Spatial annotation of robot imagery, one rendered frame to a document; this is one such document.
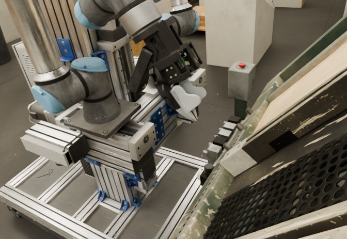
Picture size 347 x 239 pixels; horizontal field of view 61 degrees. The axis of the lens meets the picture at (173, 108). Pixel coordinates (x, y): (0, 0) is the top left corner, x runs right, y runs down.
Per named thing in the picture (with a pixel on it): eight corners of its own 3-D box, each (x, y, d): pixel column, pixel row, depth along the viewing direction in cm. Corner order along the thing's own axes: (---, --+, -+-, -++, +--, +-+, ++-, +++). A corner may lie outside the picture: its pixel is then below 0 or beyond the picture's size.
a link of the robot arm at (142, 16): (111, 22, 55) (132, 14, 61) (125, 44, 56) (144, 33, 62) (140, 2, 51) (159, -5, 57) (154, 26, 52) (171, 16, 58)
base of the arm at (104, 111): (75, 118, 115) (67, 97, 110) (100, 99, 126) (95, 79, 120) (104, 127, 108) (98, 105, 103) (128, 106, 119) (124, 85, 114)
